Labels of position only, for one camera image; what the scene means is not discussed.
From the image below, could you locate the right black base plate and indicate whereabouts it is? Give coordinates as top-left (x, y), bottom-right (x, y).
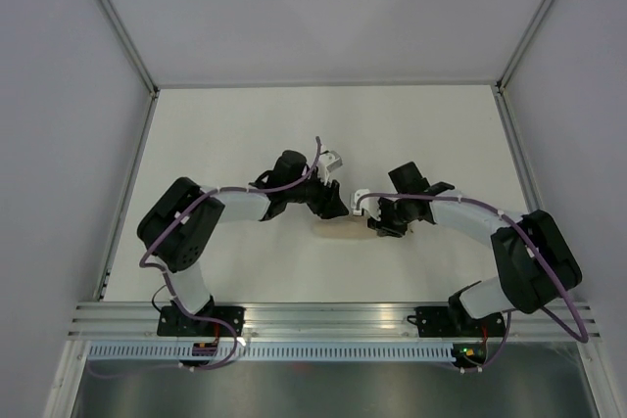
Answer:
top-left (413, 305), bottom-right (506, 339)

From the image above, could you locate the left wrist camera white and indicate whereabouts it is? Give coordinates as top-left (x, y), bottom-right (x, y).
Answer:
top-left (316, 149), bottom-right (343, 184)

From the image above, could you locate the aluminium frame post right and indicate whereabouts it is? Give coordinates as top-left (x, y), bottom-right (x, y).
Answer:
top-left (495, 0), bottom-right (557, 92)

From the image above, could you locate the aluminium frame post left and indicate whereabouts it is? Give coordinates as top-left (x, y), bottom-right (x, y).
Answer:
top-left (95, 0), bottom-right (159, 97)

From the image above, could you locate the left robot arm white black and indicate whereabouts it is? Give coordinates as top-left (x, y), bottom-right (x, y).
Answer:
top-left (137, 145), bottom-right (349, 336)

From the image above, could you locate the aluminium frame right rail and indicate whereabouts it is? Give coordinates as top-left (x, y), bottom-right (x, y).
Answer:
top-left (494, 87), bottom-right (572, 302)

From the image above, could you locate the aluminium frame post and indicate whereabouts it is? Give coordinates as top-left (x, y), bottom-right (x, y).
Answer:
top-left (95, 0), bottom-right (159, 97)
top-left (495, 0), bottom-right (557, 92)

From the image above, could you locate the aluminium mounting rail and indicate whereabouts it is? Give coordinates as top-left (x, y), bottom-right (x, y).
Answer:
top-left (67, 302), bottom-right (601, 343)

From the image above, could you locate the aluminium frame back bar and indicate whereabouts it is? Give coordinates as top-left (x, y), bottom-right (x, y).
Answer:
top-left (156, 78), bottom-right (499, 90)

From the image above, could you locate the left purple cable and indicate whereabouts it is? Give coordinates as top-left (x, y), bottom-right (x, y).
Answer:
top-left (87, 136), bottom-right (324, 380)

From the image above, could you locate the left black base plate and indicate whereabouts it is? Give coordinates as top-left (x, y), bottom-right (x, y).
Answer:
top-left (157, 303), bottom-right (244, 338)

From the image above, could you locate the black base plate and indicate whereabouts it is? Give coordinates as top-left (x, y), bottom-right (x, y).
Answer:
top-left (413, 305), bottom-right (506, 339)
top-left (157, 303), bottom-right (244, 338)

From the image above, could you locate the beige cloth napkin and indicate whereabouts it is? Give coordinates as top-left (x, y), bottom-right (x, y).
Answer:
top-left (312, 221), bottom-right (379, 240)

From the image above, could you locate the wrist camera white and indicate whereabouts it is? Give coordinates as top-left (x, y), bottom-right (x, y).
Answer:
top-left (316, 149), bottom-right (343, 184)
top-left (350, 189), bottom-right (381, 220)

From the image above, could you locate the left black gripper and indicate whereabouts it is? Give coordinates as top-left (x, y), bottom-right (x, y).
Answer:
top-left (286, 168), bottom-right (349, 220)

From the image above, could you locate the white slotted cable duct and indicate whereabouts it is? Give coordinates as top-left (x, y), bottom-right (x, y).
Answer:
top-left (87, 341), bottom-right (455, 363)

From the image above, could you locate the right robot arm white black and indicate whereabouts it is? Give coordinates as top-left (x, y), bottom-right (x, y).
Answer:
top-left (352, 162), bottom-right (589, 343)

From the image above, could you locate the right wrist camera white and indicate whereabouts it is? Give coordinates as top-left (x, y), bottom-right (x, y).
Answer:
top-left (350, 189), bottom-right (381, 220)

